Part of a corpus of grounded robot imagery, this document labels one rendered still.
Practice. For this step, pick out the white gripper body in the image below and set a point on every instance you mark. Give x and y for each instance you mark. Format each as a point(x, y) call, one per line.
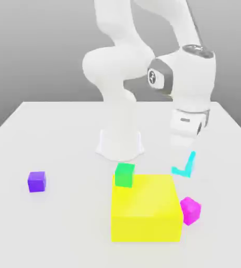
point(182, 142)

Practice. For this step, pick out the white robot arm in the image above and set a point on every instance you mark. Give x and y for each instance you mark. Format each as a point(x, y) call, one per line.
point(116, 69)

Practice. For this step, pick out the small green cube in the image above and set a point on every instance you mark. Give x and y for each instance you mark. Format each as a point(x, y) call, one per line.
point(124, 175)

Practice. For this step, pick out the small magenta cube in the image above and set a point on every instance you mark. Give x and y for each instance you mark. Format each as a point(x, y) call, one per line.
point(190, 210)

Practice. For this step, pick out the small purple cube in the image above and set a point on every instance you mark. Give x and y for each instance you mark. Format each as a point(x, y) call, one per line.
point(37, 181)

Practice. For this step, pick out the large yellow box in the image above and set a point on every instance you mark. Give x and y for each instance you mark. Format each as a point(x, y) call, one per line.
point(145, 211)

